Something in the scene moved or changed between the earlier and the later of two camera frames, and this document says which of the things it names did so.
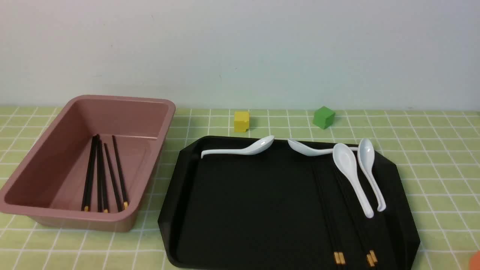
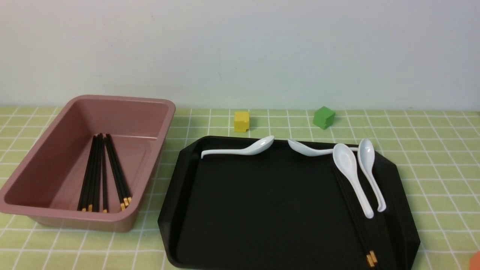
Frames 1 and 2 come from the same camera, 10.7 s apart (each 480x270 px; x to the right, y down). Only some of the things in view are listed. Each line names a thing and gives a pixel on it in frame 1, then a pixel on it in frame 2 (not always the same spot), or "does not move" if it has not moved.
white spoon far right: (366, 153) does not move
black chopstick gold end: (336, 257) -> (125, 199)
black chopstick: (117, 201) -> (106, 202)
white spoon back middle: (302, 150) does not move
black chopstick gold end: (372, 250) does not move
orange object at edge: (474, 261) does not move
